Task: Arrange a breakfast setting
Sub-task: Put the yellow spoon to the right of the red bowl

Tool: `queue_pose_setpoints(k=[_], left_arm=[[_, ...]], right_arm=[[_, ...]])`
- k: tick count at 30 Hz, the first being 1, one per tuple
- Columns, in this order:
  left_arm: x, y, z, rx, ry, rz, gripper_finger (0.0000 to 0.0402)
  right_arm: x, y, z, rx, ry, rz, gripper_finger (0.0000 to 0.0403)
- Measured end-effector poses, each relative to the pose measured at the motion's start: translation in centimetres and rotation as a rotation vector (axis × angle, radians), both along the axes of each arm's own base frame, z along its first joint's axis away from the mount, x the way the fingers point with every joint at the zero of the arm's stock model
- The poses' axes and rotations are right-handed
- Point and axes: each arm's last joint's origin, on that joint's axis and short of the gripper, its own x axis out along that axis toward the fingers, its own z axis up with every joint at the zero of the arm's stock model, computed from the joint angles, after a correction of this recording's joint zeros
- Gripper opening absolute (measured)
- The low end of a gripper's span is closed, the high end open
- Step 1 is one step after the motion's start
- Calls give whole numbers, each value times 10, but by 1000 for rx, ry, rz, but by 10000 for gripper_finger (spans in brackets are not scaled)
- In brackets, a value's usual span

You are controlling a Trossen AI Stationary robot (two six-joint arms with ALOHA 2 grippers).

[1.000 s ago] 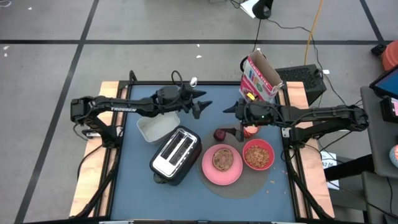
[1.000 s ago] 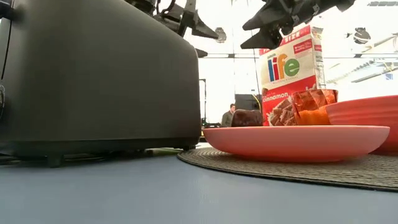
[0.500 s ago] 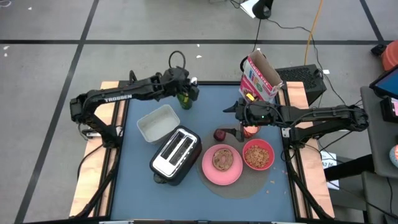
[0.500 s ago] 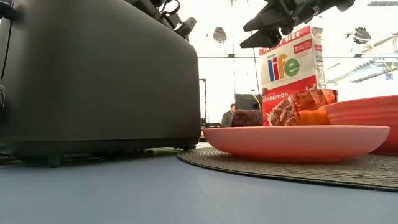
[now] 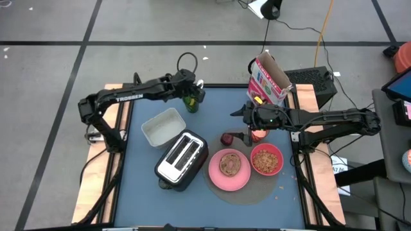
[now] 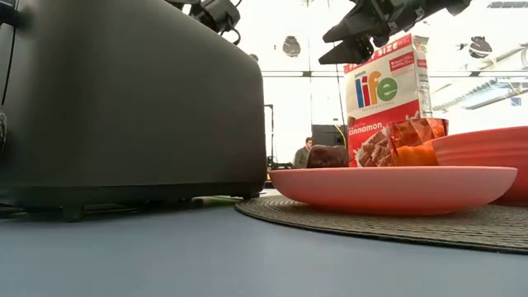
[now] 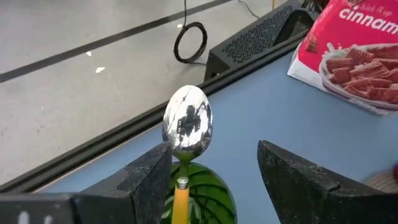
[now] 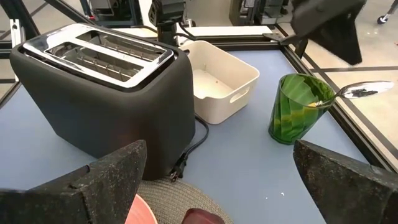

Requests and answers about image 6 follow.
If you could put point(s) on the red-orange bowl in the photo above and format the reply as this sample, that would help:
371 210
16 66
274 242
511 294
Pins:
486 148

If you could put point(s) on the pink plate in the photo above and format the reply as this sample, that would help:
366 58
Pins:
392 189

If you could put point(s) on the woven grey placemat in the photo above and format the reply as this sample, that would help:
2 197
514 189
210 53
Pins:
371 231

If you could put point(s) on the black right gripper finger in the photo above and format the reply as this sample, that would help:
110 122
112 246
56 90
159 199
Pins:
350 29
350 53

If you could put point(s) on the black toaster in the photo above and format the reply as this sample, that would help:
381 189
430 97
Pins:
123 103

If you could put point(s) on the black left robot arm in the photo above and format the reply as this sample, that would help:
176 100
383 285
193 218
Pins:
177 2

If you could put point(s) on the Life cinnamon cereal box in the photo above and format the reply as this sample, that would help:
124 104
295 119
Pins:
383 90

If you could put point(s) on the orange faceted plastic cup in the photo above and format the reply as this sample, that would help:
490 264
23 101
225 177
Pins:
412 142

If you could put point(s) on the black background monitor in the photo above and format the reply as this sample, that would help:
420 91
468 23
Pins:
328 134

